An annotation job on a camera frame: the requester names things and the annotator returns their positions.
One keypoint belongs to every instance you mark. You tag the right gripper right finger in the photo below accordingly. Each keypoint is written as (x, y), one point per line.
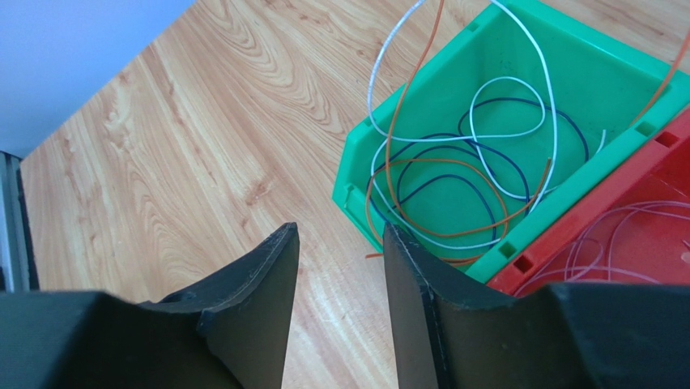
(449, 330)

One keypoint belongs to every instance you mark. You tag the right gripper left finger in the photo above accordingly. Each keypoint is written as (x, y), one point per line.
(243, 311)

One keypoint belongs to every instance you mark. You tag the red bin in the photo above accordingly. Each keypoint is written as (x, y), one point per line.
(633, 227)

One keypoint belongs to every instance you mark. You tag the left green bin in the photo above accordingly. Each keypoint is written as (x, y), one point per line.
(500, 133)

